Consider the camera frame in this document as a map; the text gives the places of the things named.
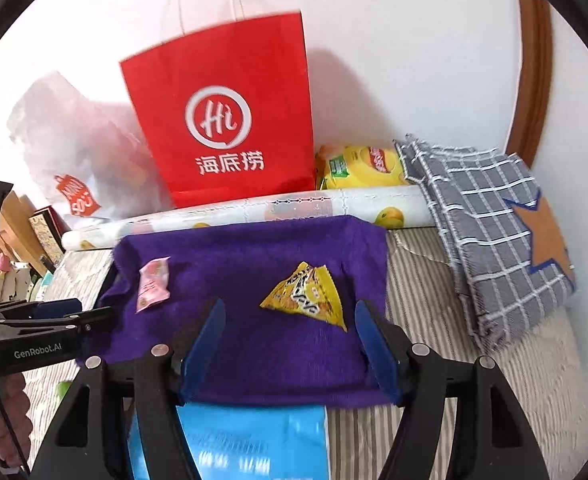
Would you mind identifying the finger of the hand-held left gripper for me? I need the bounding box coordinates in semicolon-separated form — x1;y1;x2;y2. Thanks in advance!
0;306;116;341
0;298;83;322

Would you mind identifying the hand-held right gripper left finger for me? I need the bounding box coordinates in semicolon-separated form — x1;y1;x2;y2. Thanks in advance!
29;299;227;480

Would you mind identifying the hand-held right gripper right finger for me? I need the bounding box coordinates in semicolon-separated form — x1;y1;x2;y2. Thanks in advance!
354;300;550;480

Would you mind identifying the pink peach-print candy packet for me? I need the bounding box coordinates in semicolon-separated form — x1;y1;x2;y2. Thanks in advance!
135;256;171;315

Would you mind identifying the yellow triangular snack packet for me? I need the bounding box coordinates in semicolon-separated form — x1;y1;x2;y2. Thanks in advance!
259;261;349;333

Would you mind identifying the person's left hand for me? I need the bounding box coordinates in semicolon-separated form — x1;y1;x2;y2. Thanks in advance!
0;374;33;469

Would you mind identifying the pink and white plush toy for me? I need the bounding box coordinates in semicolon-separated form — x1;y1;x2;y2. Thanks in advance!
0;252;40;306

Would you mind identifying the dark patterned box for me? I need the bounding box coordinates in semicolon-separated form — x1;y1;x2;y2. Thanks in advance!
28;207;67;266

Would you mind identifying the light wooden furniture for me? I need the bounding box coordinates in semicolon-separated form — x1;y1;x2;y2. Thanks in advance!
0;190;42;281

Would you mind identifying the purple towel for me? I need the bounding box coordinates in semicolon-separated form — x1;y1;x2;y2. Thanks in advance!
76;215;400;407

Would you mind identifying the grey checked cloth with star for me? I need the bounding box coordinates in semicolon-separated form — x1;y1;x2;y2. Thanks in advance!
393;134;577;356

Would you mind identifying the rolled fruit-print film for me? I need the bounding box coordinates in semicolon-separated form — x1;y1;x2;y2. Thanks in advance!
61;185;435;252

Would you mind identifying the white plastic bag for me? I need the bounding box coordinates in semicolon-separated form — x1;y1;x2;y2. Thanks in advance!
6;71;167;221

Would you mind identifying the yellow chips packet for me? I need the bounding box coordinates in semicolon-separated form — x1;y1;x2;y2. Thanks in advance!
315;144;410;192

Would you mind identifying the red paper shopping bag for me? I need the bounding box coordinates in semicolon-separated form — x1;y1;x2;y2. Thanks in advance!
119;0;317;209

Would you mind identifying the brown wooden frame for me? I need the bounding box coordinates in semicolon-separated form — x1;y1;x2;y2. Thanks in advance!
514;0;555;161

